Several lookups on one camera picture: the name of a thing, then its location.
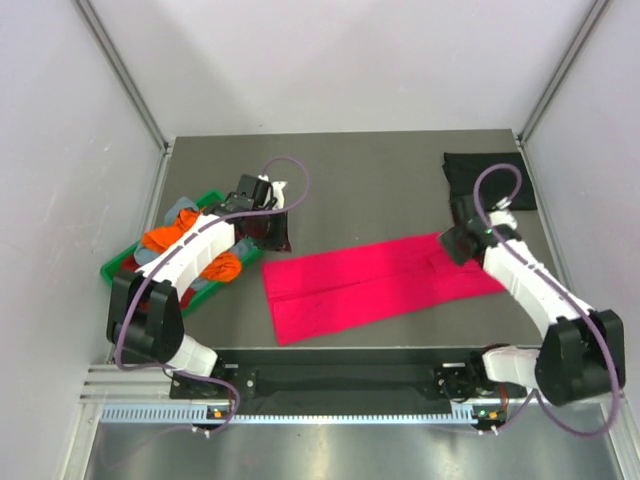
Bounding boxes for left aluminium frame post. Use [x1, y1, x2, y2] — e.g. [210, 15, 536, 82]
[72, 0, 169, 152]

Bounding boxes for orange t-shirt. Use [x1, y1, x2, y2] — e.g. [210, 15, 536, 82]
[134, 207, 242, 291]

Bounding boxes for dark red t-shirt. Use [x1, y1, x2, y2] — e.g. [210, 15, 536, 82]
[112, 254, 196, 311]

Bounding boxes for folded black t-shirt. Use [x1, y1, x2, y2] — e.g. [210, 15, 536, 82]
[441, 151, 538, 214]

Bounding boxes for slotted cable duct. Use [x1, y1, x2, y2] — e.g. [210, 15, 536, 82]
[100, 404, 501, 425]

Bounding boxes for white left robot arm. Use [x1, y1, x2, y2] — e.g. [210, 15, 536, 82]
[106, 174, 291, 397]

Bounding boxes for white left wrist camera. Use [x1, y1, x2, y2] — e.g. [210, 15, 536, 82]
[258, 174, 288, 210]

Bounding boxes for green plastic bin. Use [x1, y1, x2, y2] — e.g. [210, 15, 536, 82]
[100, 190, 263, 316]

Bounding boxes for grey t-shirt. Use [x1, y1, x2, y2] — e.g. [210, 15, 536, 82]
[133, 197, 254, 292]

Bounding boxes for aluminium frame post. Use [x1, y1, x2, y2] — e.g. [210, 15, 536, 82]
[515, 0, 613, 147]
[72, 0, 169, 152]

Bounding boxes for pink t-shirt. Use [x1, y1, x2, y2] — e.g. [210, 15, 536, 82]
[262, 233, 505, 346]

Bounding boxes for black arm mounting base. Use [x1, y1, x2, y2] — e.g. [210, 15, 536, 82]
[168, 348, 531, 401]

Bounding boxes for right aluminium frame post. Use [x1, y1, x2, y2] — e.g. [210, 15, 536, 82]
[515, 0, 613, 147]

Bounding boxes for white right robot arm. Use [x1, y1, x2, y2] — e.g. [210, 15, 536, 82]
[439, 195, 626, 406]

